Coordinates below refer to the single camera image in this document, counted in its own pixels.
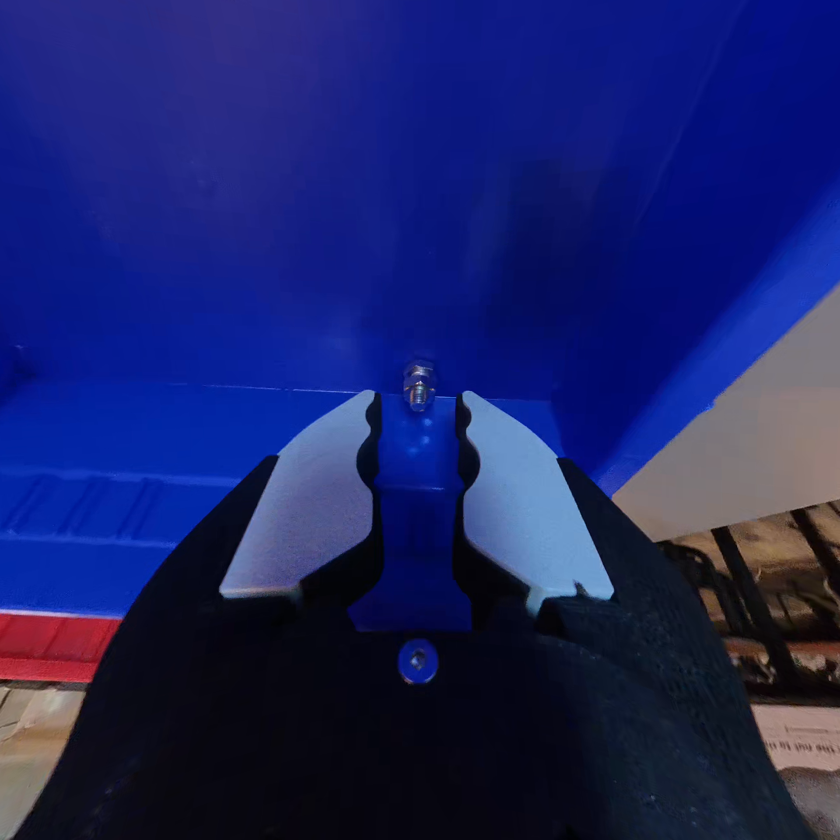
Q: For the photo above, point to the blue plastic bin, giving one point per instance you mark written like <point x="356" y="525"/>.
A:
<point x="263" y="197"/>

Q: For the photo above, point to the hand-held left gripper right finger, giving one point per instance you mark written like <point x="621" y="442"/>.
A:
<point x="538" y="512"/>

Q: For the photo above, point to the steel hex bolt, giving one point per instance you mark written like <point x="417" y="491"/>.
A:
<point x="418" y="383"/>

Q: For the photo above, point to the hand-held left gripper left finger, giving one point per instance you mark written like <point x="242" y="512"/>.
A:
<point x="295" y="512"/>

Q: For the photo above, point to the white printed paper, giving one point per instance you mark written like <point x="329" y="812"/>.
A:
<point x="801" y="742"/>

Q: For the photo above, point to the red plastic container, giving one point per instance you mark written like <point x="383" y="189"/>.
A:
<point x="53" y="643"/>

